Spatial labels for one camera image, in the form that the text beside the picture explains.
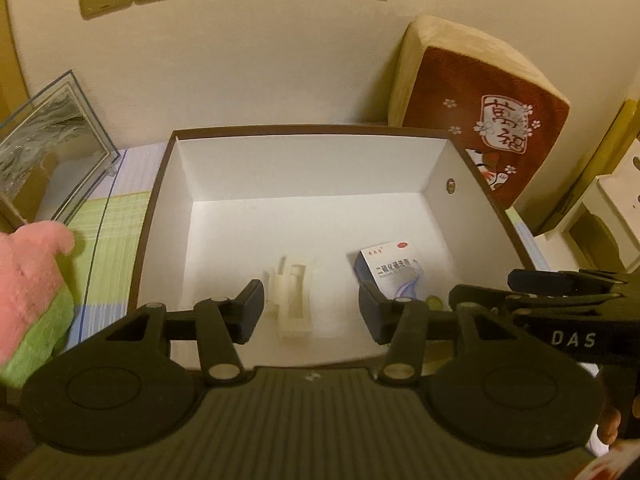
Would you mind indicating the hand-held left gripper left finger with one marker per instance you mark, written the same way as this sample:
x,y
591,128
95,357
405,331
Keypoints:
x,y
249,311

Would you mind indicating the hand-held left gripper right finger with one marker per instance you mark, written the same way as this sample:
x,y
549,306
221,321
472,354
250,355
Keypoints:
x,y
373,312

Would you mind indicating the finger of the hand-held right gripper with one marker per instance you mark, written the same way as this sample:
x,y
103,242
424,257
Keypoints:
x,y
550,281
480,296

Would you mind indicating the brown-edged white storage box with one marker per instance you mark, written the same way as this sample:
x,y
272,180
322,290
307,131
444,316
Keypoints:
x,y
300,175

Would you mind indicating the person's right hand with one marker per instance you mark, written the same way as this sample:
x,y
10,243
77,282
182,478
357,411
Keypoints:
x,y
609,425

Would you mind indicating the white plastic holder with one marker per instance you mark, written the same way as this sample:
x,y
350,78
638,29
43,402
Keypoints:
x,y
292,305

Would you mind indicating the blue white medicine box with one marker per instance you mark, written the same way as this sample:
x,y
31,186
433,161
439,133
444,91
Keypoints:
x,y
390,270

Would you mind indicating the small gold round object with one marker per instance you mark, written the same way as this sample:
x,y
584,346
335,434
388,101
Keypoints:
x,y
434,303

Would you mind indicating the white wooden shelf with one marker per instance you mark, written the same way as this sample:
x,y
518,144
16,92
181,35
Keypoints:
x,y
615,200

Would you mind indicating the red white patterned cloth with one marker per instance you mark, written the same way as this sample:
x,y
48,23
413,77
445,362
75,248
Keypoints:
x,y
612,467

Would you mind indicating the yellow board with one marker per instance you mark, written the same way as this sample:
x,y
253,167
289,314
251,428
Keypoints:
x,y
607,145

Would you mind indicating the red beige printed cushion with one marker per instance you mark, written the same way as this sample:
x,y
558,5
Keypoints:
x,y
475,85

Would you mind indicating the pink green plush toy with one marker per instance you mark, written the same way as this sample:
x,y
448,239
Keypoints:
x,y
30,280

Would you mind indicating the glass picture frame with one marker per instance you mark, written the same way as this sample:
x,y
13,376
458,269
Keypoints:
x,y
55,135

